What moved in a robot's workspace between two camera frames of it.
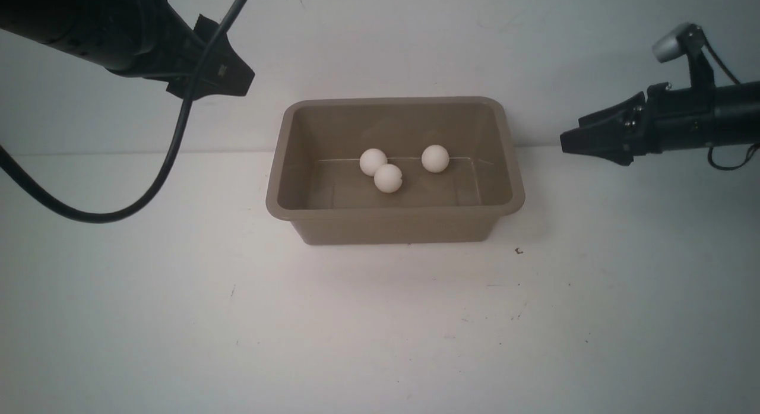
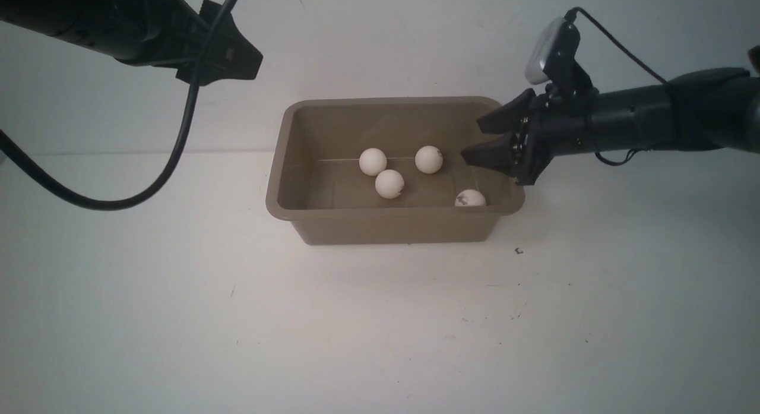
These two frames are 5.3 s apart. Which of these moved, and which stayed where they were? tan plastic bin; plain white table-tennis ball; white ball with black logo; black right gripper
Moved: black right gripper; white ball with black logo
Stayed: plain white table-tennis ball; tan plastic bin
